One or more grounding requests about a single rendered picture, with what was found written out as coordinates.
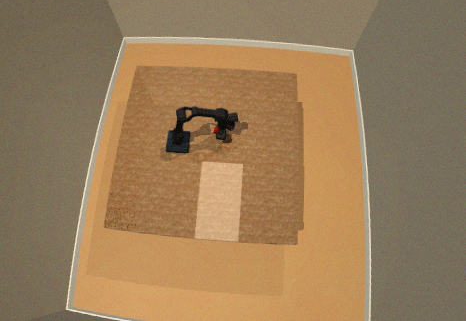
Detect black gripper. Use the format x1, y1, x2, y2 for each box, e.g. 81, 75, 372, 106
216, 122, 227, 140

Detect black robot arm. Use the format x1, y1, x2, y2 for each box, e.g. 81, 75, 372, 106
171, 106, 239, 145

